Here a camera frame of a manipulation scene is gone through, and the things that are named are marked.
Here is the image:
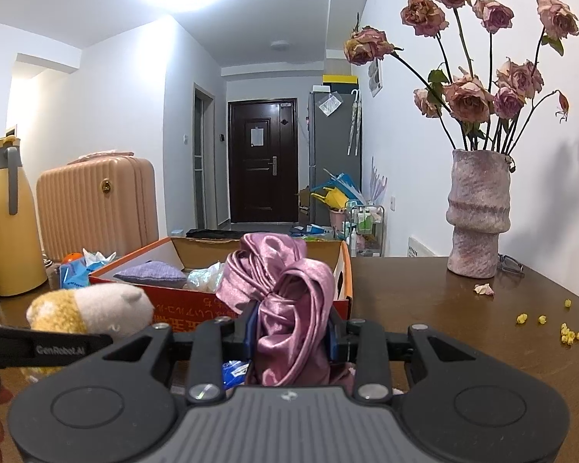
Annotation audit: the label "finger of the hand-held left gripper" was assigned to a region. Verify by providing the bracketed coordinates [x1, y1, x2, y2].
[0, 322, 114, 372]

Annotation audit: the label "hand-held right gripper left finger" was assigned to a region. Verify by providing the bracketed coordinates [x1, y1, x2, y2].
[101, 301, 260, 405]

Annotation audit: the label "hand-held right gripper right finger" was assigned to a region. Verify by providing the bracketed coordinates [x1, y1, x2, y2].
[328, 313, 476, 405]

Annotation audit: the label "pink satin cloth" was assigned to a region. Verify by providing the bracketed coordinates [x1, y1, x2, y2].
[215, 233, 355, 389]

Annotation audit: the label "orange-edged cardboard box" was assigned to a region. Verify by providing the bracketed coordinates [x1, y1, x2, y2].
[88, 235, 353, 336]

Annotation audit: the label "yellow and white plush toy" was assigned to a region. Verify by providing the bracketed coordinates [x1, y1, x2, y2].
[25, 282, 156, 382]

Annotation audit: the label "blue tissue pack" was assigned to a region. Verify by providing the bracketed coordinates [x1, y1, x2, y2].
[221, 359, 252, 389]

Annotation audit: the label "blue packet with orange top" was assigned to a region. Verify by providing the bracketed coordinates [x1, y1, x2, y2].
[58, 252, 102, 292]

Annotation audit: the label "black cloth cover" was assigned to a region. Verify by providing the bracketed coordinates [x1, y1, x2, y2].
[186, 228, 244, 240]

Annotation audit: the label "white crumpled plastic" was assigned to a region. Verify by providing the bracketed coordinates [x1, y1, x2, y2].
[83, 248, 119, 267]

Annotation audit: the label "purple knitted pillow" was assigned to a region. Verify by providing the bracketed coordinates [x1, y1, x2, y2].
[113, 260, 189, 290]

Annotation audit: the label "yellow thermos jug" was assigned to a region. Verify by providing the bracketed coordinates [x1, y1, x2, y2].
[0, 136, 49, 297]

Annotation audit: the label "storage trolley with bottles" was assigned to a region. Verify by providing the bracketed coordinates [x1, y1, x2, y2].
[342, 200, 386, 257]

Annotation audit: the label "white flat panel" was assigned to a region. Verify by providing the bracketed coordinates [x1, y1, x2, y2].
[408, 235, 437, 257]

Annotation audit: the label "dark brown entrance door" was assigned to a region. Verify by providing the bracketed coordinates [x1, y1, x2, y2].
[228, 99, 298, 225]

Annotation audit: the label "pink ribbed suitcase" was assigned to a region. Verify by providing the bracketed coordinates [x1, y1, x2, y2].
[36, 152, 156, 261]

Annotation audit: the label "grey framed interior door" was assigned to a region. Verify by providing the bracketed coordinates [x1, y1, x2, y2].
[193, 83, 216, 230]

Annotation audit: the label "grey refrigerator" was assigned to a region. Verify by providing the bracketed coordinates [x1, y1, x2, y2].
[308, 84, 362, 227]

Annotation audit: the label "pink textured vase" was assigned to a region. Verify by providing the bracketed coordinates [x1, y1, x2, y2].
[446, 149, 515, 279]

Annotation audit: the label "black eyeglasses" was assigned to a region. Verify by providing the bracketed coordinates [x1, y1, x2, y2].
[497, 253, 526, 277]

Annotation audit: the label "clear plastic bag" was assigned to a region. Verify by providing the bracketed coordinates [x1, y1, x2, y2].
[317, 93, 343, 117]

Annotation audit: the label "scattered yellow crumbs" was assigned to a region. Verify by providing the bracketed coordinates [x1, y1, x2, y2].
[515, 298, 579, 346]

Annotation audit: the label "yellow and black box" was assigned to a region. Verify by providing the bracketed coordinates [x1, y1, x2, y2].
[322, 74, 359, 92]

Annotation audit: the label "bunch of dried roses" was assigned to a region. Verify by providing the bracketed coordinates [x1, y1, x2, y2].
[344, 0, 579, 155]

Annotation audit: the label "purple wing wall decoration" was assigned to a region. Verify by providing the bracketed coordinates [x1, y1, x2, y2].
[369, 157, 389, 201]

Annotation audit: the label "wall picture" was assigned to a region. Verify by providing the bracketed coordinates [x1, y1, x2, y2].
[368, 58, 384, 97]

